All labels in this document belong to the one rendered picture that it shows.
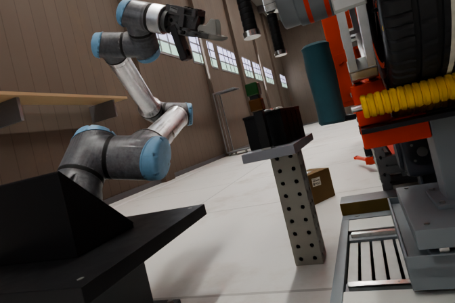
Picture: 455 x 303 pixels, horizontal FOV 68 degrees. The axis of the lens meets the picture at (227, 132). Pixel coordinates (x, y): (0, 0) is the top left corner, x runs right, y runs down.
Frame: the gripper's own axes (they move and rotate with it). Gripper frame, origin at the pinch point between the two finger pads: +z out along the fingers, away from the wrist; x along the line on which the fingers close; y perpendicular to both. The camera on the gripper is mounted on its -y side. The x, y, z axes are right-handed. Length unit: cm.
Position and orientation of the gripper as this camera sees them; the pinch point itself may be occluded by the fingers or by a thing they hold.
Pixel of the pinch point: (223, 39)
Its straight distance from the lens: 105.8
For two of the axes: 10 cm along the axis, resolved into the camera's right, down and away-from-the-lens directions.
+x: 3.6, -2.7, 9.0
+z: 9.2, 2.7, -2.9
